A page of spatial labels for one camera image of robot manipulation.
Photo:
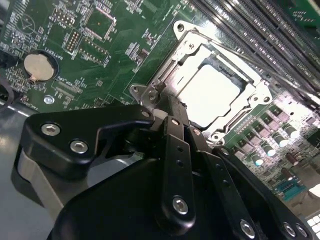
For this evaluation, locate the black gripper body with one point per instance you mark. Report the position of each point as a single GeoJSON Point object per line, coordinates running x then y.
{"type": "Point", "coordinates": [120, 207]}

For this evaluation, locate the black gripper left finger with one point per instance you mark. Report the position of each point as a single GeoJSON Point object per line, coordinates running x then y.
{"type": "Point", "coordinates": [62, 140]}

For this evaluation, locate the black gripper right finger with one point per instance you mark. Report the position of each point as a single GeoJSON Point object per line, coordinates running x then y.
{"type": "Point", "coordinates": [240, 190]}

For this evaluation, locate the silver CPU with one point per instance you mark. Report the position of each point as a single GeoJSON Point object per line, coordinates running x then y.
{"type": "Point", "coordinates": [215, 95]}

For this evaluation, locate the metal socket cover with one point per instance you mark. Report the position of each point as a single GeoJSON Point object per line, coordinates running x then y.
{"type": "Point", "coordinates": [183, 53]}

